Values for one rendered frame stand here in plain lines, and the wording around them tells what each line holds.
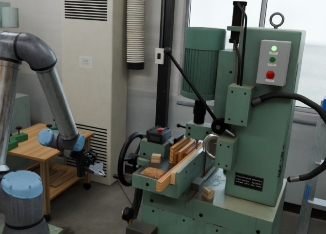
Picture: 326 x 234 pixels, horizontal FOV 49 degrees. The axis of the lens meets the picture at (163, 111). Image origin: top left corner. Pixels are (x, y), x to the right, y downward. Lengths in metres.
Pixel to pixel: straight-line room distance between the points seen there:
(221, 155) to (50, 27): 2.66
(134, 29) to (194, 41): 1.55
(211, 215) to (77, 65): 2.06
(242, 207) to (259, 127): 0.34
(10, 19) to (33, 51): 1.90
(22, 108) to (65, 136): 1.95
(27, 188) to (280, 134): 1.00
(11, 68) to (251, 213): 1.14
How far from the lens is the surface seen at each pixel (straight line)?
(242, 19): 1.55
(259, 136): 1.50
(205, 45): 1.53
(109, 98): 3.11
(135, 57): 3.07
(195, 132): 1.66
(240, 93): 1.39
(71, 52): 3.27
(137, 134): 1.85
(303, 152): 3.06
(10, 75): 1.61
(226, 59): 1.52
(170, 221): 1.67
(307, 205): 2.40
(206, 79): 1.55
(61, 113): 1.74
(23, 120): 3.80
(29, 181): 1.52
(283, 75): 1.38
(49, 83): 1.63
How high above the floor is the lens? 1.56
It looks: 15 degrees down
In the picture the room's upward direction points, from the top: 3 degrees clockwise
